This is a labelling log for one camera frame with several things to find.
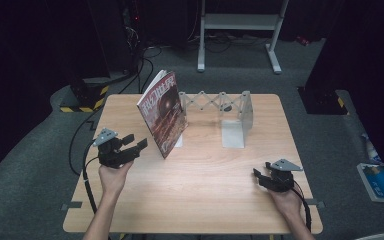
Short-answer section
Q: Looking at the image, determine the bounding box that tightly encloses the right hand-held gripper black cable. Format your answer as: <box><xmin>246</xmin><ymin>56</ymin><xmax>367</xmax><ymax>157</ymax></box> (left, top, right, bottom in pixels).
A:
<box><xmin>291</xmin><ymin>179</ymin><xmax>314</xmax><ymax>233</ymax></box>

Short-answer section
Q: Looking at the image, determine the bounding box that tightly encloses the small red object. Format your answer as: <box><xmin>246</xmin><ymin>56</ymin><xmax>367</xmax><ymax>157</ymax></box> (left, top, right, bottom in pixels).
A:
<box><xmin>295</xmin><ymin>35</ymin><xmax>312</xmax><ymax>47</ymax></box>

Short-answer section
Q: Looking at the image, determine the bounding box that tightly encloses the grey tape strip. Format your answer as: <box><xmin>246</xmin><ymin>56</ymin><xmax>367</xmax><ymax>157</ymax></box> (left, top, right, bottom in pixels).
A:
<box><xmin>304</xmin><ymin>198</ymin><xmax>326</xmax><ymax>210</ymax></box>
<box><xmin>60</xmin><ymin>201</ymin><xmax>84</xmax><ymax>212</ymax></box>

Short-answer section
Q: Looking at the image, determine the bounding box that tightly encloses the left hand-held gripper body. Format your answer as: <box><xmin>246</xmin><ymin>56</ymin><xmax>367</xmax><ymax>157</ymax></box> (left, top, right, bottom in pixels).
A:
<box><xmin>92</xmin><ymin>127</ymin><xmax>142</xmax><ymax>170</ymax></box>

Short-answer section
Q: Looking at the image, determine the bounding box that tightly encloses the black cable bundle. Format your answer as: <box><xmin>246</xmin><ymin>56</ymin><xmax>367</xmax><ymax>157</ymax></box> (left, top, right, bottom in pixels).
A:
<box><xmin>186</xmin><ymin>31</ymin><xmax>272</xmax><ymax>55</ymax></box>

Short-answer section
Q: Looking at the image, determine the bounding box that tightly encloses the red glossy magazine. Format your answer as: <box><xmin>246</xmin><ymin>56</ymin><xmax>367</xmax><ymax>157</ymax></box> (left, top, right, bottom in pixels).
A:
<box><xmin>136</xmin><ymin>69</ymin><xmax>190</xmax><ymax>160</ymax></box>

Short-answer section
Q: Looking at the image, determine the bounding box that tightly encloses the dark equipment rack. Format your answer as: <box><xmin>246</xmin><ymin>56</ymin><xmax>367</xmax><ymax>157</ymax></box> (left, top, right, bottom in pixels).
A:
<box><xmin>88</xmin><ymin>0</ymin><xmax>145</xmax><ymax>76</ymax></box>

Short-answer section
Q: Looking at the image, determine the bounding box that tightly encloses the person's left hand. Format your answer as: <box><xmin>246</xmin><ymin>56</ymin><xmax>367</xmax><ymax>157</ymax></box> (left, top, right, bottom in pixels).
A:
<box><xmin>98</xmin><ymin>159</ymin><xmax>135</xmax><ymax>197</ymax></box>

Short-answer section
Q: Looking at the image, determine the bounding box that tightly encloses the white blue bottle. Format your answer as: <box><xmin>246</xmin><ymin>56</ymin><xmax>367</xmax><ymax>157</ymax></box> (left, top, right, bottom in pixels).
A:
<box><xmin>360</xmin><ymin>132</ymin><xmax>384</xmax><ymax>164</ymax></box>

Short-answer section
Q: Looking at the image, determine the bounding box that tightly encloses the black yellow striped stand base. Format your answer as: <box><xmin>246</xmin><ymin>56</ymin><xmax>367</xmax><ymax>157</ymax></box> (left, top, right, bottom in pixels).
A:
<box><xmin>59</xmin><ymin>77</ymin><xmax>110</xmax><ymax>114</ymax></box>
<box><xmin>297</xmin><ymin>86</ymin><xmax>350</xmax><ymax>116</ymax></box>

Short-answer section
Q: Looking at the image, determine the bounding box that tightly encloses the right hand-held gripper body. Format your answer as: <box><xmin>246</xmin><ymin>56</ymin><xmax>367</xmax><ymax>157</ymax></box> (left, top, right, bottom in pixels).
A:
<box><xmin>259</xmin><ymin>158</ymin><xmax>304</xmax><ymax>194</ymax></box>

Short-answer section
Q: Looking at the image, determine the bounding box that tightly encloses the white flat object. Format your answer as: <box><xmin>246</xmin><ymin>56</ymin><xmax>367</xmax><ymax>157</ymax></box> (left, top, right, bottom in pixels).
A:
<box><xmin>353</xmin><ymin>232</ymin><xmax>384</xmax><ymax>240</ymax></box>

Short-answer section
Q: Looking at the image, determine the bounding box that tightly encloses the grey expandable book rack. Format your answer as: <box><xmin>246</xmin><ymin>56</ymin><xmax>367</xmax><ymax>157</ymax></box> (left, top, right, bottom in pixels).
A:
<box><xmin>174</xmin><ymin>89</ymin><xmax>255</xmax><ymax>150</ymax></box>

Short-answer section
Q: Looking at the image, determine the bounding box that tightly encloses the white metal stand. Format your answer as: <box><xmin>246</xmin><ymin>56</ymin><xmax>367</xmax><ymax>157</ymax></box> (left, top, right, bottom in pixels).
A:
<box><xmin>197</xmin><ymin>0</ymin><xmax>290</xmax><ymax>75</ymax></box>

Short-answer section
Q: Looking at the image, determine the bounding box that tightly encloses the black floor cable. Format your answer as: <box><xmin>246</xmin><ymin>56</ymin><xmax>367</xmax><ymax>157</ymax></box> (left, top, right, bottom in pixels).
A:
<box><xmin>67</xmin><ymin>56</ymin><xmax>155</xmax><ymax>177</ymax></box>

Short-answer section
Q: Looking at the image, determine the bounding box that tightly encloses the blue white box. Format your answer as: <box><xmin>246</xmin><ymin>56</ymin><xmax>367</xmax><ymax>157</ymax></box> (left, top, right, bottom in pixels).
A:
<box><xmin>356</xmin><ymin>162</ymin><xmax>384</xmax><ymax>205</ymax></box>

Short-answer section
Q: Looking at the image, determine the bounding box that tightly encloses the person's right hand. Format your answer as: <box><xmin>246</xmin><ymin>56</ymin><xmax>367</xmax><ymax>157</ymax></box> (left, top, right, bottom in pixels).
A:
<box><xmin>267</xmin><ymin>186</ymin><xmax>304</xmax><ymax>218</ymax></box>

